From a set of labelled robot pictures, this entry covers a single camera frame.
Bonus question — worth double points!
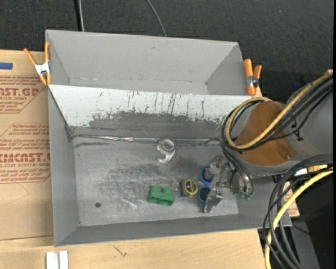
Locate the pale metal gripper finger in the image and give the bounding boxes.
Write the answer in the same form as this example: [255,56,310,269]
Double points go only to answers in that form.
[208,155,225,177]
[203,188,224,214]

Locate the blue sunglasses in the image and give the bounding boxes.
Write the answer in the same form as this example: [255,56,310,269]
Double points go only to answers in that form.
[198,165,215,207]

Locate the green toy brick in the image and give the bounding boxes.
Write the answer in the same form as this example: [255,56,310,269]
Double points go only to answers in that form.
[147,185,176,207]

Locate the grey metal bin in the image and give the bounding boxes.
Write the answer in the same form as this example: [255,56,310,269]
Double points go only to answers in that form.
[44,29,293,248]

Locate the brown cardboard board red print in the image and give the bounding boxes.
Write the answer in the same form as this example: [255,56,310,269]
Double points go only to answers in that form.
[0,48,300,242]

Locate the dark block with yellow ring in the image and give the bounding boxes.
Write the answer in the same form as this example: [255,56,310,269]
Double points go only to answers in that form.
[172,178,199,198]

